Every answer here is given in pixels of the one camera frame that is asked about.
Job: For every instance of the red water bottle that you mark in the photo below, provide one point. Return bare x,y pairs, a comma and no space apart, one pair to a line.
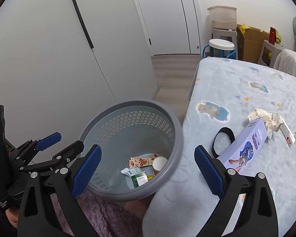
272,36

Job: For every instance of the red white paper cup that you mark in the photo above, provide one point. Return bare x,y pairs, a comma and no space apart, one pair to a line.
158,163

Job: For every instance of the small red white box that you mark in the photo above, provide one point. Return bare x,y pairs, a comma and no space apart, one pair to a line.
287,133

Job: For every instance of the white door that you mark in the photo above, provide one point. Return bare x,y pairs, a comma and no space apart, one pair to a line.
171,27

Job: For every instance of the black wardrobe handle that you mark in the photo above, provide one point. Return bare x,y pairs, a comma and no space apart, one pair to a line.
80,18

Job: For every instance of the light blue mask package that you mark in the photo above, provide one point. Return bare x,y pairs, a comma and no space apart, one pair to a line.
129,172

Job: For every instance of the white blue round stool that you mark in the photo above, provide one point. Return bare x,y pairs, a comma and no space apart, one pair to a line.
226,49

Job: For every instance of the purple fluffy rug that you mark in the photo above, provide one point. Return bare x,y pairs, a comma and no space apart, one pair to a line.
107,218

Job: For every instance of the translucent storage bin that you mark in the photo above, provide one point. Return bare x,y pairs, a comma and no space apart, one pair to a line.
223,17

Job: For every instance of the beige bed cover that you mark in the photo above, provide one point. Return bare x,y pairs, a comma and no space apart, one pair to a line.
286,62

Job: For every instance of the white paper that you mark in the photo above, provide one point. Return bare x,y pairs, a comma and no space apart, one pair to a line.
272,121

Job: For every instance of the person left hand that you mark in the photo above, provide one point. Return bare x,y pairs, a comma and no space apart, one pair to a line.
13,216

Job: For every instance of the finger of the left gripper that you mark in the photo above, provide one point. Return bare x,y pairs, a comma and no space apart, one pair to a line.
67,155
48,141

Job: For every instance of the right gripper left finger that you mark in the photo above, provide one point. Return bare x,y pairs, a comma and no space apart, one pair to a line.
67,183

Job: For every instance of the yellow cloth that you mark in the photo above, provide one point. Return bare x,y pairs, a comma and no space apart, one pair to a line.
278,37

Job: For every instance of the light blue patterned blanket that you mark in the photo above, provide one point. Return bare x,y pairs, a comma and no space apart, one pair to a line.
244,114

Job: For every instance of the red patterned snack wrapper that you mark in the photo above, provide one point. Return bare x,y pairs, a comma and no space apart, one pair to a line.
140,161

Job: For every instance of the grey perforated trash basket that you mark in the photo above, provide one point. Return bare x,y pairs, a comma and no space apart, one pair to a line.
130,129

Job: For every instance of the brown cardboard box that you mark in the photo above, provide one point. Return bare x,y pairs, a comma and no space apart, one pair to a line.
250,41

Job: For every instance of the grey plastic stool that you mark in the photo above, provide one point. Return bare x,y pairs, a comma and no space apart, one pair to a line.
228,35
269,53

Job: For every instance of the purple cartoon toothpaste box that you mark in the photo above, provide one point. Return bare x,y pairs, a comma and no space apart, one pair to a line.
241,151

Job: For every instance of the white green milk carton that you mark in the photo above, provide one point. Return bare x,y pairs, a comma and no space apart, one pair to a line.
139,179

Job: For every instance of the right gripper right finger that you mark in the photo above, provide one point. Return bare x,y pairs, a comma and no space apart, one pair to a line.
227,184

